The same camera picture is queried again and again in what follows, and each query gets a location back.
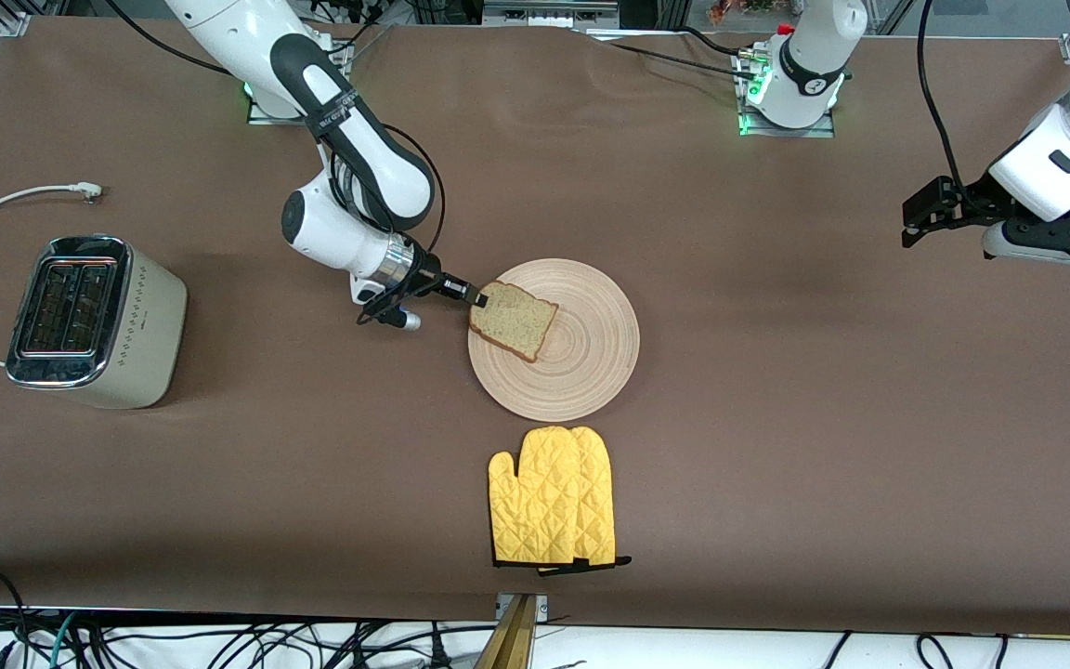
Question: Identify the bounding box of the slice of brown bread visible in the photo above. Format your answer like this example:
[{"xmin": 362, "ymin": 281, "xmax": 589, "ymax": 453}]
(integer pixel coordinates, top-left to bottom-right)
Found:
[{"xmin": 468, "ymin": 281, "xmax": 560, "ymax": 364}]

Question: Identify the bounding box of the round wooden plate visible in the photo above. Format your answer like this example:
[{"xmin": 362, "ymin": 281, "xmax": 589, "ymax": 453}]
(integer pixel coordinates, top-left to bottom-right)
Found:
[{"xmin": 467, "ymin": 258, "xmax": 641, "ymax": 422}]

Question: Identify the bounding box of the cream and chrome toaster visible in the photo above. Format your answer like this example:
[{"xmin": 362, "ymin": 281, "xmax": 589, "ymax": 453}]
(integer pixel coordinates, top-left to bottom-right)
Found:
[{"xmin": 6, "ymin": 235, "xmax": 189, "ymax": 410}]

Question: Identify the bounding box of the yellow quilted oven mitt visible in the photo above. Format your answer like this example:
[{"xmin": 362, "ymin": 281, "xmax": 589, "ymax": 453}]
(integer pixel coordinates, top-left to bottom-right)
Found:
[
  {"xmin": 488, "ymin": 426, "xmax": 594, "ymax": 570},
  {"xmin": 568, "ymin": 426, "xmax": 633, "ymax": 575}
]

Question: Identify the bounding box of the brass coloured bar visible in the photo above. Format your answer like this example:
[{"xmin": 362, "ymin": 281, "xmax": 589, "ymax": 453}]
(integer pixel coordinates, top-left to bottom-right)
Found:
[{"xmin": 473, "ymin": 595, "xmax": 538, "ymax": 669}]

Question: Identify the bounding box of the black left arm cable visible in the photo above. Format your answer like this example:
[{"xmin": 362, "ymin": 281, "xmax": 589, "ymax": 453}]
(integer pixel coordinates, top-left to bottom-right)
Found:
[{"xmin": 915, "ymin": 0, "xmax": 974, "ymax": 202}]

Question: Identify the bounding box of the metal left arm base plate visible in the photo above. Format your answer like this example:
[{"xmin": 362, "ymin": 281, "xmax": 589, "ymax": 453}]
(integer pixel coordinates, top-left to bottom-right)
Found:
[{"xmin": 737, "ymin": 51, "xmax": 838, "ymax": 138}]

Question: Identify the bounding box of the black cable to arm base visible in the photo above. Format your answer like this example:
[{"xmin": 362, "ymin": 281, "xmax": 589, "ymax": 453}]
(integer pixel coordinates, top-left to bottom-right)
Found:
[{"xmin": 591, "ymin": 26, "xmax": 757, "ymax": 81}]

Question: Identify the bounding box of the small metal table bracket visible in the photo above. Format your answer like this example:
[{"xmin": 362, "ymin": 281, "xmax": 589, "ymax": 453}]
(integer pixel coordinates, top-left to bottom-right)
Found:
[{"xmin": 495, "ymin": 593, "xmax": 549, "ymax": 622}]

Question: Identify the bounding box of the white toaster power cable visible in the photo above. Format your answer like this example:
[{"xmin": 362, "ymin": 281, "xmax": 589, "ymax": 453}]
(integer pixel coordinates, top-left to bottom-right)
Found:
[{"xmin": 0, "ymin": 182, "xmax": 104, "ymax": 368}]

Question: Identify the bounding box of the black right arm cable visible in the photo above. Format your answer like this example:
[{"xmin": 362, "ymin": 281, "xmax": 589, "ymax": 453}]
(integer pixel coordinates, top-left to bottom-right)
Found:
[{"xmin": 100, "ymin": 0, "xmax": 449, "ymax": 328}]

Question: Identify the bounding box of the teal cable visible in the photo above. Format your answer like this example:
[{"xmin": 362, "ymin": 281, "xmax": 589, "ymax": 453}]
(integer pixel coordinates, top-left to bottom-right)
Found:
[{"xmin": 45, "ymin": 611, "xmax": 83, "ymax": 669}]

